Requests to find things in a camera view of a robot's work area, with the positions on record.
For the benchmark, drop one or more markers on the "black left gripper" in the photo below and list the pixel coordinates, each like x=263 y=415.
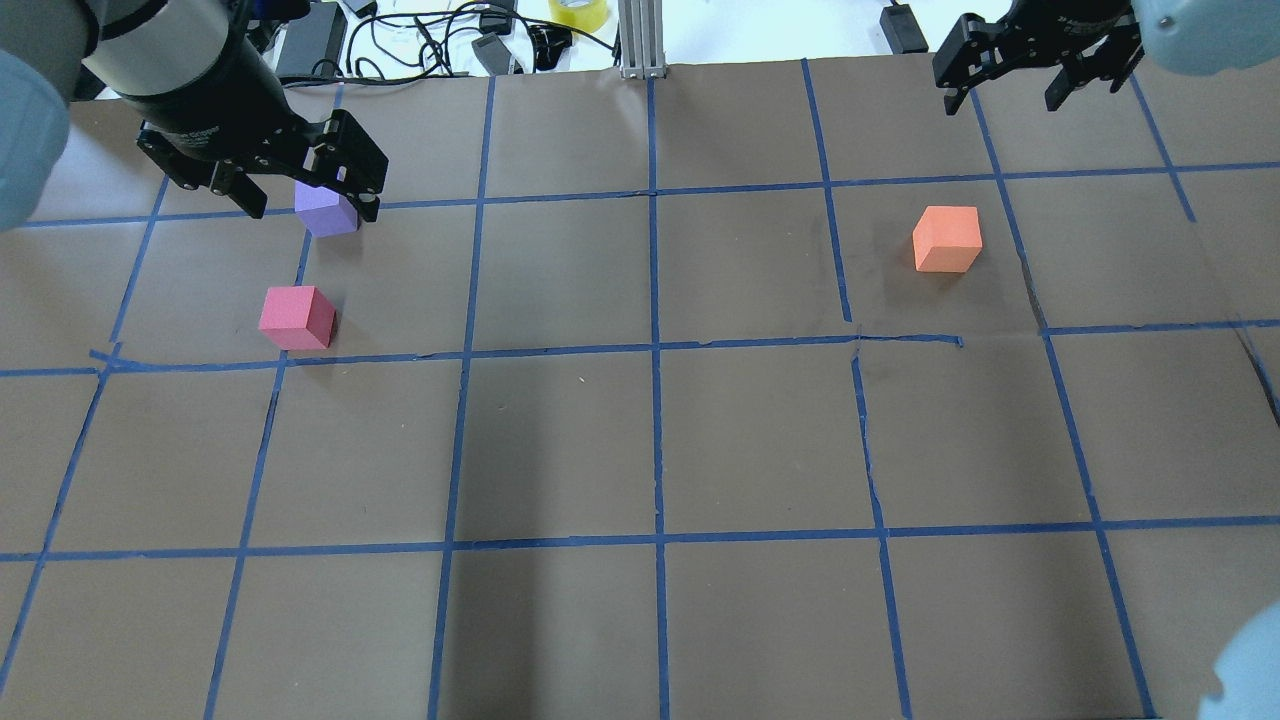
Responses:
x=212 y=88

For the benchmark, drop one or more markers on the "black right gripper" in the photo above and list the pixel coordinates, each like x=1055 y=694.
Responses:
x=1058 y=22

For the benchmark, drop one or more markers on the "orange foam block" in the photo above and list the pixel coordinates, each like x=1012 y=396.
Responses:
x=947 y=239

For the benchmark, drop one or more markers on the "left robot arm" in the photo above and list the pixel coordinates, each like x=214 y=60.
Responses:
x=46 y=44

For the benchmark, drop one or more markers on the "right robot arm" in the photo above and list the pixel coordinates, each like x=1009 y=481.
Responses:
x=1202 y=38

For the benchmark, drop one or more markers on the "purple foam block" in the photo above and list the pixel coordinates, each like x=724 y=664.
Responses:
x=324 y=213

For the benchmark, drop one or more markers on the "small black adapter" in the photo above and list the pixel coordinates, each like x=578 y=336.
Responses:
x=901 y=29

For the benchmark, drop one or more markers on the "black power adapter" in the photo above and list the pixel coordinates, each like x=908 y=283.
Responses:
x=311 y=45

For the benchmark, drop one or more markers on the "pink foam block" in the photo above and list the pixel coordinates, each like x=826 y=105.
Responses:
x=297 y=318

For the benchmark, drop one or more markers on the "yellow tape roll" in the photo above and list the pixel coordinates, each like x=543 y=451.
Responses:
x=584 y=15

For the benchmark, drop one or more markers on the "aluminium frame post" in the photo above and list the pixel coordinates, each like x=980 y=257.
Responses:
x=640 y=40

